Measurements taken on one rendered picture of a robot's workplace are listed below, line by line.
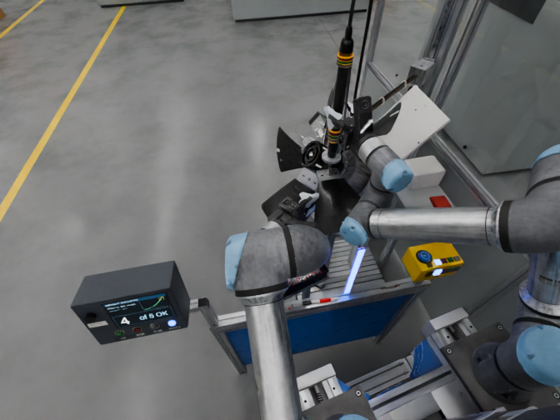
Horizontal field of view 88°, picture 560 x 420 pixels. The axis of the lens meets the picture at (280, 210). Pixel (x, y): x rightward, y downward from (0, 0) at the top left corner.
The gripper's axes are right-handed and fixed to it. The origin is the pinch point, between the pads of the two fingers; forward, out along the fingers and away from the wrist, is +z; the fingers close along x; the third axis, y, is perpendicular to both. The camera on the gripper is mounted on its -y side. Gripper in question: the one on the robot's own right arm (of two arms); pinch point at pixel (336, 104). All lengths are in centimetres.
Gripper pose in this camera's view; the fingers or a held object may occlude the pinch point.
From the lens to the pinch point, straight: 100.2
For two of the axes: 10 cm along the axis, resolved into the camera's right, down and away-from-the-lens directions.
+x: 9.3, -2.9, 2.1
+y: 0.2, 6.3, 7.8
